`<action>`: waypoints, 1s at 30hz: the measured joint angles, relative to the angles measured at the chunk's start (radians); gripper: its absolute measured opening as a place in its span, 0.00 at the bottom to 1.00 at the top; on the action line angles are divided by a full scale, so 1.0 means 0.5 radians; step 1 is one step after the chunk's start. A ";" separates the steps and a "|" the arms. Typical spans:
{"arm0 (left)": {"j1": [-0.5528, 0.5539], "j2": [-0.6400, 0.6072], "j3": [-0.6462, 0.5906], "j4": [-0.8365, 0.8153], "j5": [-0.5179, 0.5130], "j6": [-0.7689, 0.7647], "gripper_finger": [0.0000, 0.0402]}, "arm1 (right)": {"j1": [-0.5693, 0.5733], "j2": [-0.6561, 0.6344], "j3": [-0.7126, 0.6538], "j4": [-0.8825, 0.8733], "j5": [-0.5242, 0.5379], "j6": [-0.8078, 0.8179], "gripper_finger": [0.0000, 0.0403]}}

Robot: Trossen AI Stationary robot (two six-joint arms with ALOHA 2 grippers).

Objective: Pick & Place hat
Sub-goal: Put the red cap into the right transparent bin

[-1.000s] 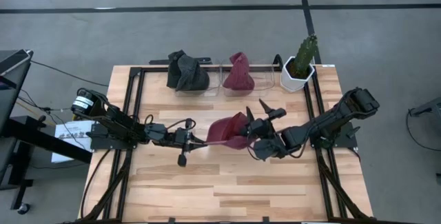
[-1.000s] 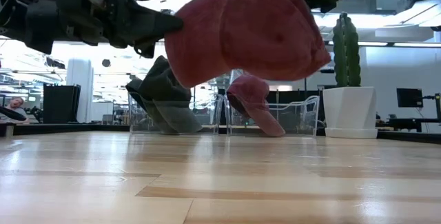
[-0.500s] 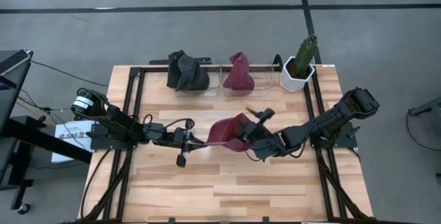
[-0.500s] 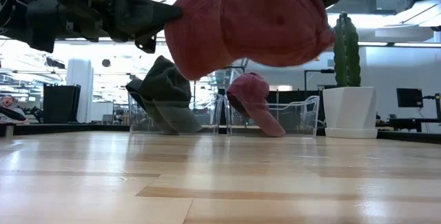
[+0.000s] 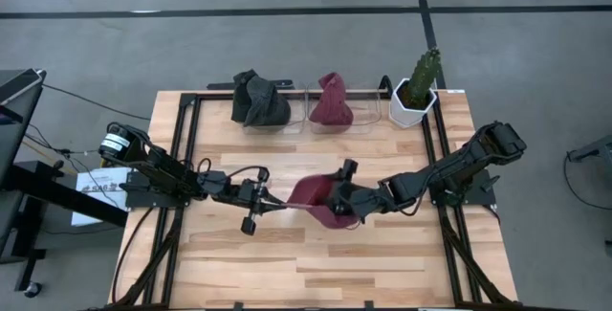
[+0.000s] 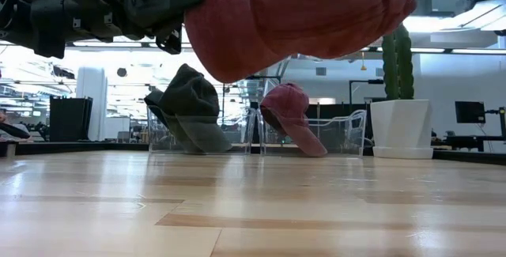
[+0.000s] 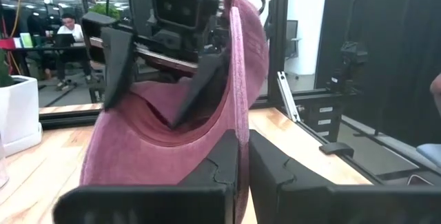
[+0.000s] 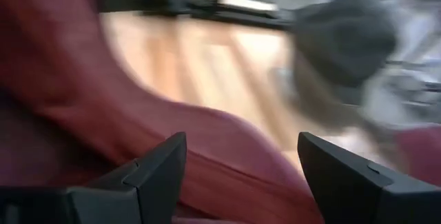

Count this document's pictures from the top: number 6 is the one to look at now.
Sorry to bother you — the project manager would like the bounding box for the white faceted plant pot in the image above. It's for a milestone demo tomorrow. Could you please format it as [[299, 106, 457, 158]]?
[[370, 98, 434, 161]]

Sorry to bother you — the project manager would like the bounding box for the long ceiling light strip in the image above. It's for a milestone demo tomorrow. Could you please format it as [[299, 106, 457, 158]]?
[[0, 40, 506, 55]]

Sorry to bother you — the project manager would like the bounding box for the person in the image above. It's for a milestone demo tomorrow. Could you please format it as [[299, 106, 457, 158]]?
[[0, 110, 32, 140]]

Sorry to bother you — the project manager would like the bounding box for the black computer monitor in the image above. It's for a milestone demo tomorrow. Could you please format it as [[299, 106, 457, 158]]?
[[454, 100, 487, 125]]

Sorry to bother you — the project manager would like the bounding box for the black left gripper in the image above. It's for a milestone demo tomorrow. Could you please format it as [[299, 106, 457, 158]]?
[[29, 0, 206, 59]]

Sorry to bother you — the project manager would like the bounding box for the dark grey baseball cap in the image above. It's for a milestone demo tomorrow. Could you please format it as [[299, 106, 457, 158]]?
[[143, 62, 233, 155]]

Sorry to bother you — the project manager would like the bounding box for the green cactus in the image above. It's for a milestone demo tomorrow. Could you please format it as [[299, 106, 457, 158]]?
[[381, 23, 415, 100]]

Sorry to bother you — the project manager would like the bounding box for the red baseball cap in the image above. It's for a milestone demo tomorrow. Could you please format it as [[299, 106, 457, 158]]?
[[259, 82, 329, 158], [183, 0, 418, 85]]

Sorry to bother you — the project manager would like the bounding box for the black desk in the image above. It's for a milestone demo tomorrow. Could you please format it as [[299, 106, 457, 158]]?
[[430, 134, 506, 153]]

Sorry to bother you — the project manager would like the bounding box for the clear plastic bin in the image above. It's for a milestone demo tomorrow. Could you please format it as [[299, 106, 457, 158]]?
[[146, 106, 257, 156], [256, 108, 368, 158]]

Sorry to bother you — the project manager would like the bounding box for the white round column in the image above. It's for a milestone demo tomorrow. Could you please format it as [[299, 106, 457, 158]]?
[[75, 66, 108, 142]]

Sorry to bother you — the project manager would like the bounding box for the black cabinet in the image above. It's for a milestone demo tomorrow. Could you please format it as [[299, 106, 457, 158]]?
[[49, 96, 94, 142]]

